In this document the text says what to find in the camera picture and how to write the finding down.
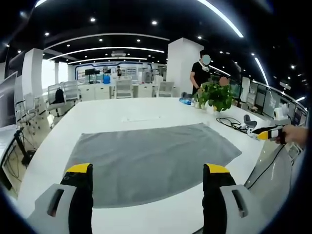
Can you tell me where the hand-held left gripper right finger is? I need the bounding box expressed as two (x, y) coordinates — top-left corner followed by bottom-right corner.
(202, 163), (267, 234)

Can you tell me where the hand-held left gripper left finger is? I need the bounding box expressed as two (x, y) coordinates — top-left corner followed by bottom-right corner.
(26, 163), (94, 234)

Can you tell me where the grey towel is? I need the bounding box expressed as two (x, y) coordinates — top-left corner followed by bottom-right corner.
(63, 123), (243, 209)

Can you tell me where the person's right hand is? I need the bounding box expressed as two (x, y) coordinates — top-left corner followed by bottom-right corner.
(283, 124), (308, 148)

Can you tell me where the white small device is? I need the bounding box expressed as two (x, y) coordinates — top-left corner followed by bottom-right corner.
(239, 122), (258, 137)

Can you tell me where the grey small stand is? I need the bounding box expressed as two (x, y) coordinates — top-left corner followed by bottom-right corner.
(243, 114), (257, 128)

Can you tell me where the green potted plant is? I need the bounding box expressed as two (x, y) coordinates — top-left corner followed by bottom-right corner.
(194, 81), (236, 113)

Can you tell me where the black tripod stand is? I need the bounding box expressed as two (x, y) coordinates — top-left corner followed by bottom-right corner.
(14, 128), (34, 168)

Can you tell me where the blue packet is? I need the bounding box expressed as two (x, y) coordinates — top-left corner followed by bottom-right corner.
(179, 97), (196, 106)

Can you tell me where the white table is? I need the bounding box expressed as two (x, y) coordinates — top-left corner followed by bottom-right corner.
(17, 97), (306, 234)

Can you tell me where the white mesh office chair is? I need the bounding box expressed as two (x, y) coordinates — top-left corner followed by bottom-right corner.
(157, 81), (176, 98)
(47, 80), (81, 116)
(115, 78), (134, 99)

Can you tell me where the black backpack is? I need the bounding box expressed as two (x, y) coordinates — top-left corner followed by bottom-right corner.
(54, 88), (65, 103)

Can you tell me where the dark monitor screen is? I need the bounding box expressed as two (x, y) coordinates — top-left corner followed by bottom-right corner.
(0, 71), (18, 128)

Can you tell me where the white round camera device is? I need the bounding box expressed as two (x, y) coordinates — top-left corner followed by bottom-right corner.
(273, 106), (290, 120)

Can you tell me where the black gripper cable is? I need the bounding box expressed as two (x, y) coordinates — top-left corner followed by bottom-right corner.
(245, 143), (285, 189)

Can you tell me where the black coiled cable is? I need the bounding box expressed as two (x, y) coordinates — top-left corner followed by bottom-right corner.
(216, 117), (247, 133)

